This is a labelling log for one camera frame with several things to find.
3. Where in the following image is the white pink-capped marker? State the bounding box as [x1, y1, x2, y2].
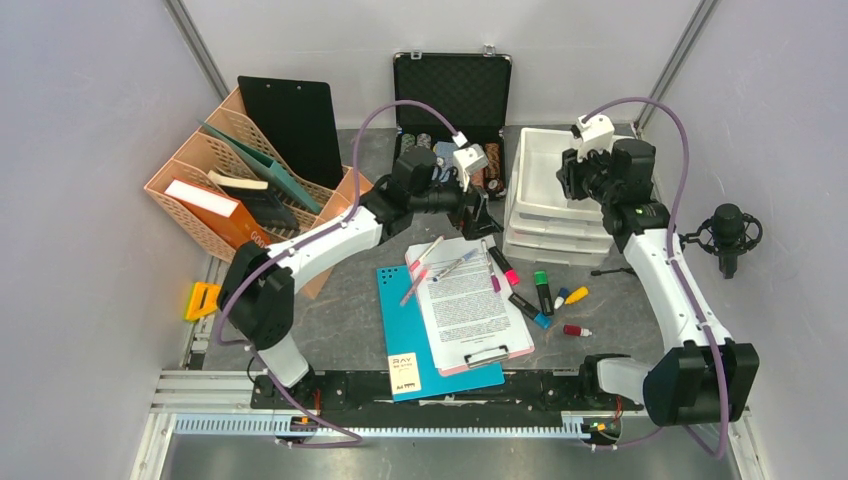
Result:
[409, 235, 445, 272]

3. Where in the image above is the clear pink pen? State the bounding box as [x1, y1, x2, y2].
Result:
[399, 267, 429, 307]

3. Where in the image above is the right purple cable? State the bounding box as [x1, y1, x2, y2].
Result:
[576, 97, 732, 461]

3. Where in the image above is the yellow triangular stand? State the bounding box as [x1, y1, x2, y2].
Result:
[183, 282, 221, 322]

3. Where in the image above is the black pink-capped highlighter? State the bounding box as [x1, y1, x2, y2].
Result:
[488, 246, 520, 286]

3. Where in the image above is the black poker chip case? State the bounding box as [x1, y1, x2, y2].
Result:
[392, 47, 513, 200]

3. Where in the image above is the pink clipboard with paper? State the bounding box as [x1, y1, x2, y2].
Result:
[405, 235, 535, 377]

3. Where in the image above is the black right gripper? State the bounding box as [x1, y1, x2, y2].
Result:
[555, 139, 618, 206]

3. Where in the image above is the blue plastic folder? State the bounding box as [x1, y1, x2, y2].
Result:
[376, 264, 506, 403]

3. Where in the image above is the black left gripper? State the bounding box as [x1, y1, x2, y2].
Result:
[410, 169, 503, 241]

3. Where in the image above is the peach plastic file organizer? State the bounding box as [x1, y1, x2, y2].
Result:
[144, 88, 372, 263]

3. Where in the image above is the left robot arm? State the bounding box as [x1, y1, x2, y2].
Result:
[218, 144, 502, 408]

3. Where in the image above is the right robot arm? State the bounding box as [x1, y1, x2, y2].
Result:
[557, 136, 760, 427]

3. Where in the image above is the black microphone on tripod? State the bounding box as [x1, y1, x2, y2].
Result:
[601, 200, 763, 279]

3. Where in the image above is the Nineteen Eighty-Four dark book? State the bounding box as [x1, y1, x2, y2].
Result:
[207, 170, 300, 231]

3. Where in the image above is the aluminium slotted rail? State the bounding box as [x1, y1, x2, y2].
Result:
[173, 413, 590, 440]

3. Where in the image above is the white drawer organizer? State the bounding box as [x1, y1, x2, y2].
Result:
[502, 128, 614, 267]

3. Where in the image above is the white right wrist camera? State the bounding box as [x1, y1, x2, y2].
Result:
[572, 114, 615, 163]

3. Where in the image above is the black clipboard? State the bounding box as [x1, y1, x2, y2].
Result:
[237, 76, 344, 190]

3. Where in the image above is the small red-capped bottle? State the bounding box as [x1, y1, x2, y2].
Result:
[563, 324, 593, 337]

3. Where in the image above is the black green-capped highlighter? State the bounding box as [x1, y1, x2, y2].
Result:
[533, 270, 555, 317]

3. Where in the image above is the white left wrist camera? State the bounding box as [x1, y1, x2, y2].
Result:
[452, 132, 489, 192]

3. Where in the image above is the black blue-capped highlighter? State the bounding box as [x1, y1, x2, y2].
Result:
[508, 292, 553, 330]

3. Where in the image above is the yellow cap piece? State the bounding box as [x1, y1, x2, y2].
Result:
[564, 286, 589, 305]

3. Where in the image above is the clear blue pen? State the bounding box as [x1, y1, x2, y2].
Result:
[433, 249, 478, 283]

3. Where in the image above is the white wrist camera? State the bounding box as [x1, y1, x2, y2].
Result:
[572, 114, 615, 163]
[452, 132, 489, 192]

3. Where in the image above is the blue white cap piece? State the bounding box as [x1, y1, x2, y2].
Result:
[554, 287, 571, 310]

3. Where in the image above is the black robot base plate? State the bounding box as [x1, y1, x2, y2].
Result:
[290, 370, 644, 416]

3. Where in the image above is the orange Good Morning book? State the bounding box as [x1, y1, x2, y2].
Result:
[164, 179, 270, 249]

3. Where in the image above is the teal folder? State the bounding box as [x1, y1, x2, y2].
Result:
[200, 121, 321, 214]

